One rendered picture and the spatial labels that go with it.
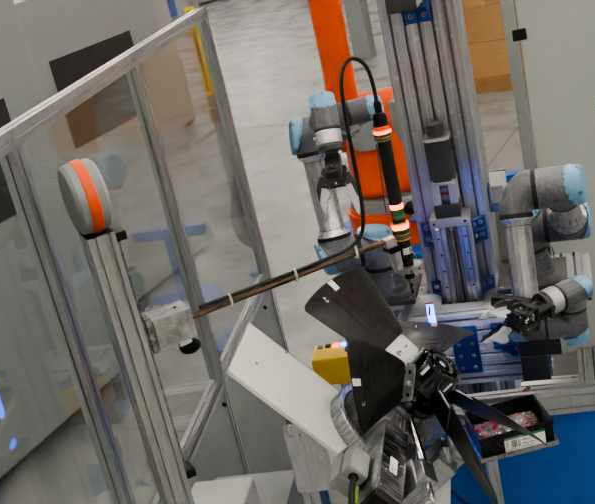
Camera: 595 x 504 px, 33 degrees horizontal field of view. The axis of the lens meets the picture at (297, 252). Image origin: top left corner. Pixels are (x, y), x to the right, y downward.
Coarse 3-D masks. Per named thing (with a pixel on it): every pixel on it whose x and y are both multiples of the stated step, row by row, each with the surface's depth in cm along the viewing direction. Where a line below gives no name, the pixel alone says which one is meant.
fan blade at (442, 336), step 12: (408, 324) 281; (420, 324) 281; (444, 324) 281; (408, 336) 274; (420, 336) 273; (432, 336) 270; (444, 336) 270; (456, 336) 271; (420, 348) 265; (444, 348) 261
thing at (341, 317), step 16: (352, 272) 262; (320, 288) 256; (352, 288) 258; (368, 288) 259; (320, 304) 253; (336, 304) 254; (352, 304) 255; (368, 304) 256; (384, 304) 257; (320, 320) 251; (336, 320) 252; (352, 320) 253; (368, 320) 253; (384, 320) 254; (368, 336) 252; (384, 336) 252
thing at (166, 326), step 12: (156, 312) 224; (168, 312) 222; (180, 312) 221; (156, 324) 219; (168, 324) 221; (180, 324) 222; (192, 324) 223; (156, 336) 220; (168, 336) 221; (180, 336) 223; (192, 336) 224; (156, 348) 222
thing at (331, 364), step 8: (320, 352) 302; (328, 352) 301; (336, 352) 300; (344, 352) 299; (312, 360) 299; (320, 360) 298; (328, 360) 298; (336, 360) 297; (344, 360) 297; (320, 368) 299; (328, 368) 299; (336, 368) 298; (344, 368) 298; (320, 376) 300; (328, 376) 300; (336, 376) 299; (344, 376) 299
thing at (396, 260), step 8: (384, 240) 244; (392, 240) 244; (384, 248) 246; (392, 248) 244; (400, 248) 245; (392, 256) 246; (400, 256) 246; (392, 264) 248; (400, 264) 246; (416, 264) 248; (400, 272) 247; (408, 272) 246
